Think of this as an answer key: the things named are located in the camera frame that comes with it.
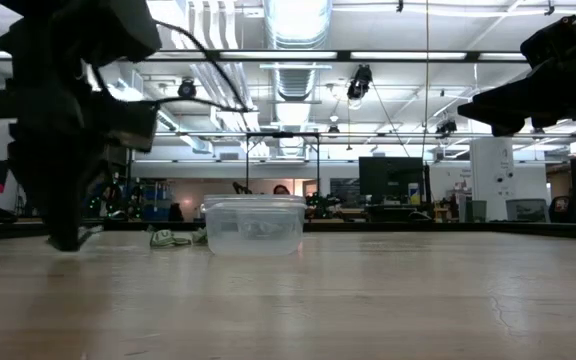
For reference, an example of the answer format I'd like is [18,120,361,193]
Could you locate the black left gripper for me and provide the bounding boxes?
[0,85,161,253]

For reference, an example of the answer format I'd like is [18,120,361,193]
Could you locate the grey bin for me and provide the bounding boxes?
[505,198,550,224]

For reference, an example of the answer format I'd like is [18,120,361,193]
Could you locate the black ceiling spotlight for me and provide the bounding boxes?
[435,118,458,137]
[177,78,198,100]

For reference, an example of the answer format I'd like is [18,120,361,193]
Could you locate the blue storage bins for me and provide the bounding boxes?
[140,182,173,221]

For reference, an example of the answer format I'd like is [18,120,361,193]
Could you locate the round clear plastic container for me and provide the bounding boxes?
[206,204,305,246]

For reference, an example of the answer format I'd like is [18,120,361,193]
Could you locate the rectangular clear plastic container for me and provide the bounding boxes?
[202,193,308,258]

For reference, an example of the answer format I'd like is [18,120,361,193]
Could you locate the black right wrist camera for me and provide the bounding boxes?
[519,16,576,69]

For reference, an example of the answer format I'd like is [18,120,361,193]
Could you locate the black overhead camera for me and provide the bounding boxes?
[346,63,374,101]

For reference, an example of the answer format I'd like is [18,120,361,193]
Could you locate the black background rig frame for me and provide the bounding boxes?
[244,131,322,197]

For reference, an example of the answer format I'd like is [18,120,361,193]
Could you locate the silver ventilation duct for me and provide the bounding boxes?
[261,0,334,156]

